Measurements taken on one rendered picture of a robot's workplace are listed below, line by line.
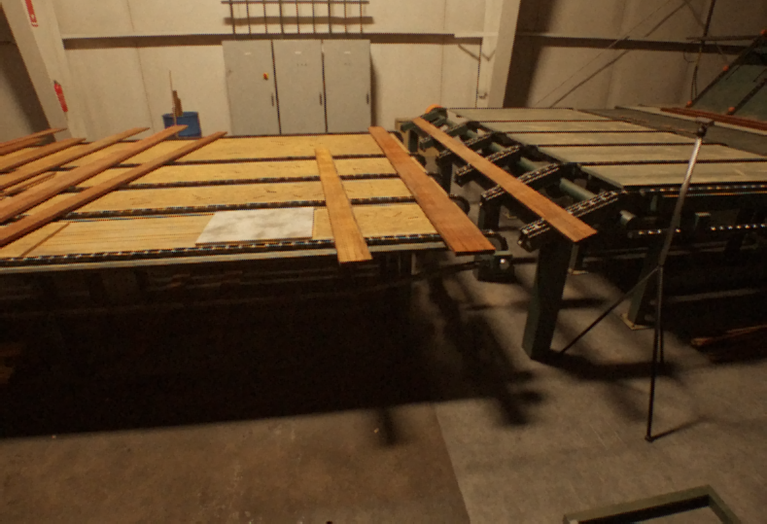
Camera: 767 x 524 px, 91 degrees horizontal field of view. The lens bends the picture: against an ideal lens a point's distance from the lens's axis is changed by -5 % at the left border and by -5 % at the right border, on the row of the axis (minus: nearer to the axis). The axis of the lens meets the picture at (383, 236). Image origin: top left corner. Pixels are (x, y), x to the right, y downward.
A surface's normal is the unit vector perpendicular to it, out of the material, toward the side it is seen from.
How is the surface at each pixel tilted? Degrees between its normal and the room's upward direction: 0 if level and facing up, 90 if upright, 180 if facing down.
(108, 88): 86
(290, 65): 90
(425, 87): 88
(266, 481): 0
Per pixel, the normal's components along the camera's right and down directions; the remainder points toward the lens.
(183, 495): 0.00, -0.91
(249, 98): 0.14, 0.41
